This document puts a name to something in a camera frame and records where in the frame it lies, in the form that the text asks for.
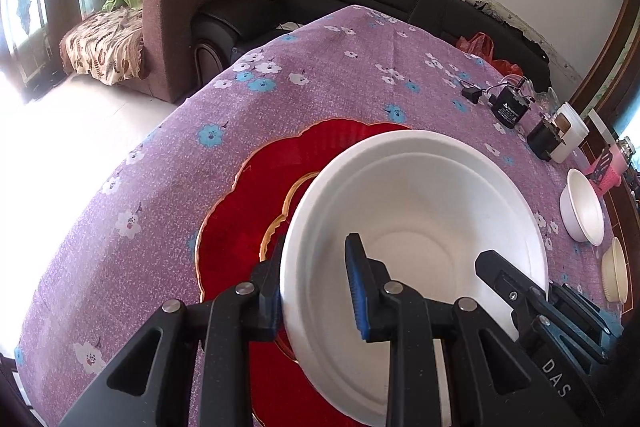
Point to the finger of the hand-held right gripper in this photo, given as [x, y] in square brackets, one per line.
[580, 304]
[505, 279]

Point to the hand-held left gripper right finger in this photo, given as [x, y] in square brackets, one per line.
[357, 297]

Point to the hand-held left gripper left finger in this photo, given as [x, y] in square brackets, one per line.
[270, 307]

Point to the small red scalloped plate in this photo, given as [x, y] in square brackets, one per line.
[280, 227]

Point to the large red scalloped plate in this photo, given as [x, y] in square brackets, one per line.
[235, 217]

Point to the small white paper bowl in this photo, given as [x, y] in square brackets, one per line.
[582, 207]

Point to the large white paper plate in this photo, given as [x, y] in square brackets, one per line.
[425, 207]

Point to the dark wooden cabinet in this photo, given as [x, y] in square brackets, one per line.
[625, 217]

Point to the pink sleeved bottle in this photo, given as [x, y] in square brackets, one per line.
[619, 171]

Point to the black dotted flat object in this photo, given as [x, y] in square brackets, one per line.
[602, 164]

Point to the black box device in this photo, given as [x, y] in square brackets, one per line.
[540, 142]

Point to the white cup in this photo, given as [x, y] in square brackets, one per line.
[570, 142]

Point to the purple floral tablecloth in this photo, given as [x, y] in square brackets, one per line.
[150, 207]

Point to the black cylindrical motor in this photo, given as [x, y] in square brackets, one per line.
[510, 107]

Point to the clear plastic bag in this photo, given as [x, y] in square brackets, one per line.
[547, 99]

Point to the small black plug adapter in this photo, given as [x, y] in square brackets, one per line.
[470, 94]

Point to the red plastic bag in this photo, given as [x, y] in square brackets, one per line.
[480, 47]

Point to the brown armchair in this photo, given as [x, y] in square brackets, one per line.
[170, 32]

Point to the beige leaf-patterned blanket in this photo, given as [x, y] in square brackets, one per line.
[100, 42]

